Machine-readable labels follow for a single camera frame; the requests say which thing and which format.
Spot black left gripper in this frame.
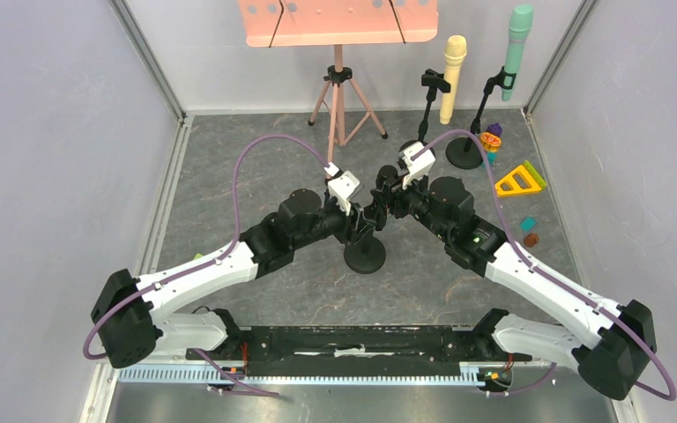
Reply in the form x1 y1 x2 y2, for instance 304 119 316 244
293 194 376 251

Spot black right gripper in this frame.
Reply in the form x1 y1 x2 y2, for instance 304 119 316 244
372 167 452 242

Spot black microphone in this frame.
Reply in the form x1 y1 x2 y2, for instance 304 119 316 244
376 165 398 189

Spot black microphone desk stand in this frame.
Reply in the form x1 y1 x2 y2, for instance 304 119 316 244
343 233 386 274

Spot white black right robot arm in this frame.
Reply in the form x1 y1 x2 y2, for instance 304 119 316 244
371 166 657 400

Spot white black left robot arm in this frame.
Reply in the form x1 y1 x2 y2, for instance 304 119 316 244
83 189 388 369

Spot black right microphone stand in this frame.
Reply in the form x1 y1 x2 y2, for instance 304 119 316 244
445 67 517 170

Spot black middle microphone stand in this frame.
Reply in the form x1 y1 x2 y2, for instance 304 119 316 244
398 69 451 153

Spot yellow microphone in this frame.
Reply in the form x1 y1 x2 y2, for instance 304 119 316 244
439 35 467 125

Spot pink tripod music stand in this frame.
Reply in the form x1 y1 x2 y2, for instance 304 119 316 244
238 0 439 160

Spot green microphone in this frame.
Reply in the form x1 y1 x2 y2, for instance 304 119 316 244
502 4 534 101

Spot teal toy block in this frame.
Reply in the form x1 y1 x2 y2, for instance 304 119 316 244
480 152 496 168

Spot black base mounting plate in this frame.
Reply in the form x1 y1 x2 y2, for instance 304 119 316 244
208 325 531 377

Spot purple toy block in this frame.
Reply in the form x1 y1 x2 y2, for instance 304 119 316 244
487 122 503 137

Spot yellow triangular toy block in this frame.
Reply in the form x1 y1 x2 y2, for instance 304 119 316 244
495 160 547 197

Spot small teal cube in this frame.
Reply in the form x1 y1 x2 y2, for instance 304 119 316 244
519 217 537 233

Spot brown round toy piece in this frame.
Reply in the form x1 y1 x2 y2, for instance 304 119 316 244
523 233 540 248

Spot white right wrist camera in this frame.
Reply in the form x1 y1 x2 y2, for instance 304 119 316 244
399 141 435 189

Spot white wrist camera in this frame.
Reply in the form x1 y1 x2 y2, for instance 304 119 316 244
324 162 361 216
399 141 435 189

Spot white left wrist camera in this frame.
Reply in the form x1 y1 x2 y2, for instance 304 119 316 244
324 162 361 216

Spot white slotted cable duct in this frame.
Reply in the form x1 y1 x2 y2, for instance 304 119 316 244
118 363 485 388

